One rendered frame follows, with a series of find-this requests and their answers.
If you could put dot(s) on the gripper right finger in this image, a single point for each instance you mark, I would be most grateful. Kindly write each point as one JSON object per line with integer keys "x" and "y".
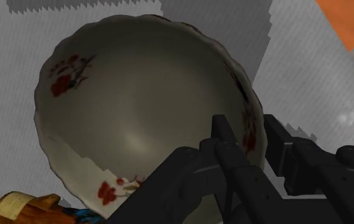
{"x": 344, "y": 180}

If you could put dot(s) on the grey table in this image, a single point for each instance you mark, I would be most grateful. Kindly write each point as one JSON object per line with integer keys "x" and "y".
{"x": 306, "y": 62}

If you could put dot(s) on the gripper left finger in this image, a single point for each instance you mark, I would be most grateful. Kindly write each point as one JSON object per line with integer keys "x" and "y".
{"x": 176, "y": 186}

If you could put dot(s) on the brown and blue figure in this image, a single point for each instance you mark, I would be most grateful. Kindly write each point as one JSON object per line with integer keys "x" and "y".
{"x": 31, "y": 211}

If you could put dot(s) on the white bowl with red flowers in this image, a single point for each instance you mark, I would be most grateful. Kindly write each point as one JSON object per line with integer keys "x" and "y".
{"x": 139, "y": 102}

